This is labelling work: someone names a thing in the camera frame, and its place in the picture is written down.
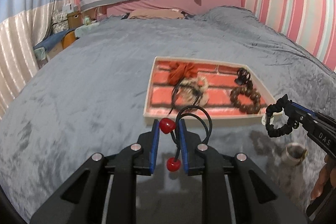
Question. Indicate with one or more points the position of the orange scrunchie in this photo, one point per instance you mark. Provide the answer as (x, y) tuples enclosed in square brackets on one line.
[(179, 71)]

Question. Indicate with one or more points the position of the black beaded bracelet white charm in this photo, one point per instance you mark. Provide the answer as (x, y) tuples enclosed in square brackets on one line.
[(274, 115)]

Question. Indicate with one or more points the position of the person's right hand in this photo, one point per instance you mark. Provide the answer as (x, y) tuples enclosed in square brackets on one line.
[(326, 173)]

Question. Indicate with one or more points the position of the pink bed sheet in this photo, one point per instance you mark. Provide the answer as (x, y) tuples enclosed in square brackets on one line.
[(192, 7)]

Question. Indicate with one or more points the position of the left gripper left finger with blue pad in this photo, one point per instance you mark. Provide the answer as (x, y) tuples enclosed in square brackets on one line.
[(103, 187)]

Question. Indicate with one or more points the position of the white tray red lining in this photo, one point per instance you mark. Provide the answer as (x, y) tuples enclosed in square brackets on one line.
[(217, 77)]

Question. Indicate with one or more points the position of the white strap gold watch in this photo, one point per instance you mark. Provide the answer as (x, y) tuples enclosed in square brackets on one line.
[(293, 154)]

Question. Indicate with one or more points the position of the brown storage box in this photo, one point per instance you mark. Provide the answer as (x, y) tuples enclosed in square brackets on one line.
[(74, 20)]

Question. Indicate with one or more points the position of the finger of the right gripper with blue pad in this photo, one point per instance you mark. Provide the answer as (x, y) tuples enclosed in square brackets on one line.
[(297, 111)]

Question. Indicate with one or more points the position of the black hair tie red beads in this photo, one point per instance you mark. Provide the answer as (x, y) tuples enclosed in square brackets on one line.
[(188, 144)]

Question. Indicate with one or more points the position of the cream scrunchie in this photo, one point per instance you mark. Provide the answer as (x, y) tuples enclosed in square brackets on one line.
[(194, 91)]

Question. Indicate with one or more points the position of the blue folded cloth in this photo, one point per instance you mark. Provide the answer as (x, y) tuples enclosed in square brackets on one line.
[(50, 42)]

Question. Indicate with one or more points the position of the white striped curtain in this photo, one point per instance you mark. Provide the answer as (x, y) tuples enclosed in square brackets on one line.
[(19, 34)]

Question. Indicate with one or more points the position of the tan small pillow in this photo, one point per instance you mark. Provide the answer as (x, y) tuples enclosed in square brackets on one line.
[(156, 14)]

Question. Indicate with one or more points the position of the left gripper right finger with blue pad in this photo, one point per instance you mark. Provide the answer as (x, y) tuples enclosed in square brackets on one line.
[(234, 188)]

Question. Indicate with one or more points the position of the grey plush bed blanket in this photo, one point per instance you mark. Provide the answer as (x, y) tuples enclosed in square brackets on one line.
[(90, 98)]

